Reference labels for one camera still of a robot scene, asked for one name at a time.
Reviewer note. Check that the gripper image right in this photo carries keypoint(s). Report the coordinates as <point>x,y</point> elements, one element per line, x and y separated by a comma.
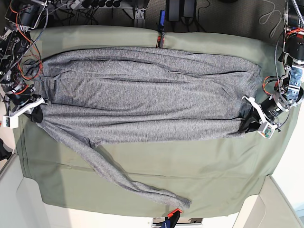
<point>268,110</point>

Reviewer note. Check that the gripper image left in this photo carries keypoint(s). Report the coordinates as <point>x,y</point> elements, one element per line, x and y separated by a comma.
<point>18,97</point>

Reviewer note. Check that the grey heathered T-shirt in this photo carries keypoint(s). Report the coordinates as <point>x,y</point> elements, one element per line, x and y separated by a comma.
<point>135,94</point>

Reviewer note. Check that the black object left edge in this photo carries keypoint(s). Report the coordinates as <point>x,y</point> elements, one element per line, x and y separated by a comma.
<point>4,154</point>

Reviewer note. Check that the white power strip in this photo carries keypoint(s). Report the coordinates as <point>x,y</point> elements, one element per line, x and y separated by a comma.
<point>91,4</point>

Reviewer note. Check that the orange black clamp top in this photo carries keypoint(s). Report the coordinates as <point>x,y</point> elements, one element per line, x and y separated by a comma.
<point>160,39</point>

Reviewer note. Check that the orange black clamp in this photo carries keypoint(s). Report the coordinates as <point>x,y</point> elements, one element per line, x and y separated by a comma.
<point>160,39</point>
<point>171,219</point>

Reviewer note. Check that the orange black clamp bottom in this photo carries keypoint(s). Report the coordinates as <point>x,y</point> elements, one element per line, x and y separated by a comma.
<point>171,219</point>

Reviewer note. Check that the black power adapter right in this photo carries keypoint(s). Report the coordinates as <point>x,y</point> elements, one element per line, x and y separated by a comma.
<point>188,8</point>

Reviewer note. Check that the black power adapter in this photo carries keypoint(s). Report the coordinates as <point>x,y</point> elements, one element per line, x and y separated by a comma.
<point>173,10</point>
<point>188,8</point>

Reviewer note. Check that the black power adapter left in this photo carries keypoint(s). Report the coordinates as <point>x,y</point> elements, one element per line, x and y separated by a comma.
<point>173,10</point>

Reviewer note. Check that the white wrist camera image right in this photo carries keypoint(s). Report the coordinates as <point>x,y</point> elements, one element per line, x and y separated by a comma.
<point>266,130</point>

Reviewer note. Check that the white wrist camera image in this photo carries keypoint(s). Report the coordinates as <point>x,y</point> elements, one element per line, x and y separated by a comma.
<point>11,122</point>
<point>266,130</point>

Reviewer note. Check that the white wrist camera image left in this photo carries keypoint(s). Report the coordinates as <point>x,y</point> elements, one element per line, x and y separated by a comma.
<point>11,122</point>

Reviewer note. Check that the metal table bracket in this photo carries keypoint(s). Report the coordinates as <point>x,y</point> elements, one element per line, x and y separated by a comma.
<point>139,17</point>

